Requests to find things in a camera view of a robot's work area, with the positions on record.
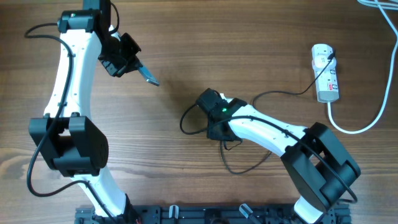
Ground black USB charging cable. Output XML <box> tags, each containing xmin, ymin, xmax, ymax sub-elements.
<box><xmin>219</xmin><ymin>49</ymin><xmax>337</xmax><ymax>175</ymax></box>

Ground white power strip cord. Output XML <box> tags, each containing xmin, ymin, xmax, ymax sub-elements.
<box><xmin>326</xmin><ymin>0</ymin><xmax>398</xmax><ymax>135</ymax></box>

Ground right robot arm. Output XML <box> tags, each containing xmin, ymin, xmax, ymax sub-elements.
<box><xmin>195</xmin><ymin>88</ymin><xmax>361</xmax><ymax>223</ymax></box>

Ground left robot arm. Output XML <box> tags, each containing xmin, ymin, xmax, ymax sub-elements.
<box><xmin>29</xmin><ymin>1</ymin><xmax>157</xmax><ymax>223</ymax></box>

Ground white USB charger plug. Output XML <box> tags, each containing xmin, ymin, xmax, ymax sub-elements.
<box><xmin>312</xmin><ymin>55</ymin><xmax>336</xmax><ymax>72</ymax></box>

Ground white cables in corner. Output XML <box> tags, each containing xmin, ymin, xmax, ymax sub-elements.
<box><xmin>356</xmin><ymin>0</ymin><xmax>398</xmax><ymax>12</ymax></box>

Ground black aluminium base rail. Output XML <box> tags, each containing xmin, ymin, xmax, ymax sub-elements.
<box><xmin>74</xmin><ymin>204</ymin><xmax>352</xmax><ymax>224</ymax></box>

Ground white power strip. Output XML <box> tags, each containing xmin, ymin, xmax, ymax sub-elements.
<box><xmin>312</xmin><ymin>44</ymin><xmax>340</xmax><ymax>103</ymax></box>

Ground Galaxy S25 smartphone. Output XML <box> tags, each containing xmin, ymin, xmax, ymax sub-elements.
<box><xmin>138</xmin><ymin>65</ymin><xmax>160</xmax><ymax>86</ymax></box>

